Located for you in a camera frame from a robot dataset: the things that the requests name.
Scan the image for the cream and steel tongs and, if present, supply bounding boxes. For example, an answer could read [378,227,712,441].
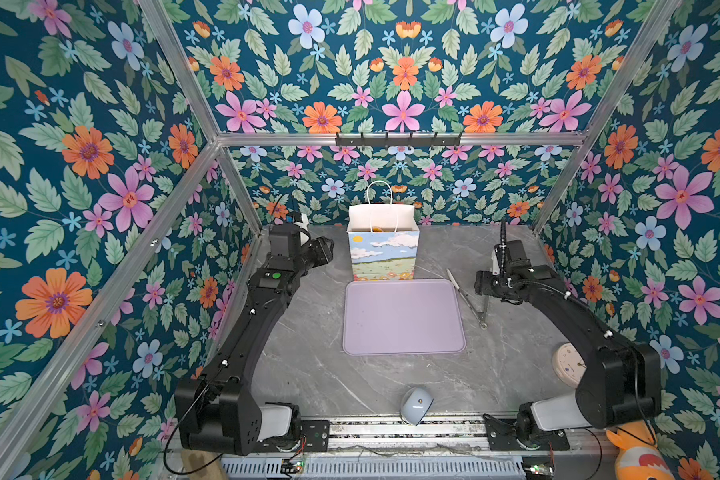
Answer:
[446,269,489,330]

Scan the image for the landscape print paper bag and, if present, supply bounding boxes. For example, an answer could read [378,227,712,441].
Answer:
[347,180,420,281]

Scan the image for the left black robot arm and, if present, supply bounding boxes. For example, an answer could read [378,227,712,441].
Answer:
[175,225,334,456]

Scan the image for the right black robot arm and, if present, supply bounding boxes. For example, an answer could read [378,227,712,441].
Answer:
[475,266,661,441]

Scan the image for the lilac plastic tray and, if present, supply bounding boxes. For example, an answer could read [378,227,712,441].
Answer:
[343,279,466,356]

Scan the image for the round cream clock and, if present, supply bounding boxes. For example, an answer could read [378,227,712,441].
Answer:
[552,343,586,388]

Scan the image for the grey computer mouse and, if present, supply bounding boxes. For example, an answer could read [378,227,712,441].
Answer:
[400,386,434,426]

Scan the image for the orange plush toy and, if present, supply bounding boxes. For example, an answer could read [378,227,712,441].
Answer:
[606,421,674,480]

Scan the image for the wooden brush block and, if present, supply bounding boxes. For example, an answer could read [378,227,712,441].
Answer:
[181,450,228,480]

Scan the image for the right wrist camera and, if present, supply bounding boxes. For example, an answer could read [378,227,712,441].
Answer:
[492,240,531,277]

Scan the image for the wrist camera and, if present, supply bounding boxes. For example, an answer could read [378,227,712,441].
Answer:
[268,211,311,258]
[492,240,531,277]

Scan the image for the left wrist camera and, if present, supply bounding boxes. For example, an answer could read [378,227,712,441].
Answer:
[268,211,311,258]

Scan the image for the aluminium frame post left rear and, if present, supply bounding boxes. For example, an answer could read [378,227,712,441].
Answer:
[140,1,262,238]

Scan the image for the aluminium frame post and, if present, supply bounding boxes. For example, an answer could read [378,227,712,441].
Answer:
[140,1,262,238]
[532,0,683,237]

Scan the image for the black hook rail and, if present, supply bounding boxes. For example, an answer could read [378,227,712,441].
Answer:
[334,132,462,149]

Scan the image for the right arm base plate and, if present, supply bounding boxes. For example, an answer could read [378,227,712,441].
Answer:
[482,413,570,452]

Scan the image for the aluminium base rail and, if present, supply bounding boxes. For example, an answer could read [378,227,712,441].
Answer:
[167,415,613,457]

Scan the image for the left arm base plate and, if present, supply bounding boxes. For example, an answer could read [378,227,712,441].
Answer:
[253,419,331,455]

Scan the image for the aluminium frame post right rear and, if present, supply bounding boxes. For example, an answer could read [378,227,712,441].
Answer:
[532,0,683,237]

